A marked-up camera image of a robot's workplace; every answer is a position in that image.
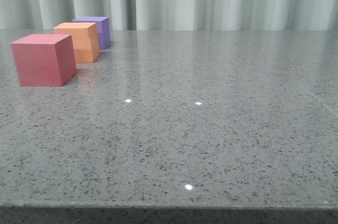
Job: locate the orange foam cube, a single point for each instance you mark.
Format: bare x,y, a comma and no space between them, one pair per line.
85,39

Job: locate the purple foam cube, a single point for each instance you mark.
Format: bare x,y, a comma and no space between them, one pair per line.
103,28

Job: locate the red foam cube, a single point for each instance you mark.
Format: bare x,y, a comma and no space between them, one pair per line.
44,59

